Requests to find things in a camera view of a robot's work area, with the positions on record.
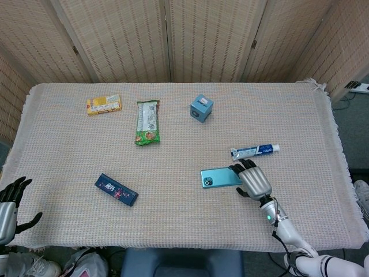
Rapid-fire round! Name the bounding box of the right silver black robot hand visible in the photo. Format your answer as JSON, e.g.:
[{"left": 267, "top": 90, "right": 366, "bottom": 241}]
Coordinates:
[{"left": 228, "top": 158, "right": 273, "bottom": 202}]

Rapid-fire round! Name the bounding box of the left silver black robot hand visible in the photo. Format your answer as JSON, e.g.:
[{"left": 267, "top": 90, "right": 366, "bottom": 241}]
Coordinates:
[{"left": 0, "top": 176, "right": 43, "bottom": 246}]

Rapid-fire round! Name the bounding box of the teal smartphone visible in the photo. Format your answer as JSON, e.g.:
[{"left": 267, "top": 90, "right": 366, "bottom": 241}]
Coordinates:
[{"left": 200, "top": 167, "right": 243, "bottom": 190}]

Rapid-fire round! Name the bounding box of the blue white toothpaste tube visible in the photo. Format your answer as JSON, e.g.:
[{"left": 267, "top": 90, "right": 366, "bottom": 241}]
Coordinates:
[{"left": 230, "top": 144, "right": 281, "bottom": 162}]

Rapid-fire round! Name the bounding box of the white sneaker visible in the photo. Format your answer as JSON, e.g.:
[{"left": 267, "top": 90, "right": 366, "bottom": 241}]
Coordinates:
[{"left": 0, "top": 251, "right": 62, "bottom": 277}]

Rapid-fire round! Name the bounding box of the beige woven tablecloth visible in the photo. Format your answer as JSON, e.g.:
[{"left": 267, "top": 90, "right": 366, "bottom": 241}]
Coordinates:
[{"left": 0, "top": 77, "right": 364, "bottom": 254}]

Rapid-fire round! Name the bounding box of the blue cube box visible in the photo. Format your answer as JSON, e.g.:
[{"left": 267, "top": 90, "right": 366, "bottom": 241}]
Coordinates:
[{"left": 190, "top": 93, "right": 215, "bottom": 124}]

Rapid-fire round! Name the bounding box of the white shoe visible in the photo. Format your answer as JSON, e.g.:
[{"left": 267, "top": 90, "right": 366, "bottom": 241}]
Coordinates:
[{"left": 353, "top": 179, "right": 369, "bottom": 224}]

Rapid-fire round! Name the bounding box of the blue chair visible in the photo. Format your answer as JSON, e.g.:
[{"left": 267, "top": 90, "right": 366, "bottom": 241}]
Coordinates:
[{"left": 120, "top": 248, "right": 244, "bottom": 277}]

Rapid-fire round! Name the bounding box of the dark blue long box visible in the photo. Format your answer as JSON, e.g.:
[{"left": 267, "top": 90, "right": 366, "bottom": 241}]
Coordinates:
[{"left": 95, "top": 173, "right": 139, "bottom": 208}]

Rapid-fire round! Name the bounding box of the green snack packet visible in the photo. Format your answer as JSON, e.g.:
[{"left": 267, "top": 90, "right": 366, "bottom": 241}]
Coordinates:
[{"left": 134, "top": 100, "right": 161, "bottom": 147}]

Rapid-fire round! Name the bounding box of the white power strip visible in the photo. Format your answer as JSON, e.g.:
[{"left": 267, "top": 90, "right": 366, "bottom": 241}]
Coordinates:
[{"left": 343, "top": 80, "right": 369, "bottom": 93}]

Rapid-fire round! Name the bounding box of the yellow snack box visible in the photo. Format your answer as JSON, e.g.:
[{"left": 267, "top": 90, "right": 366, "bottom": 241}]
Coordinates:
[{"left": 86, "top": 94, "right": 124, "bottom": 117}]

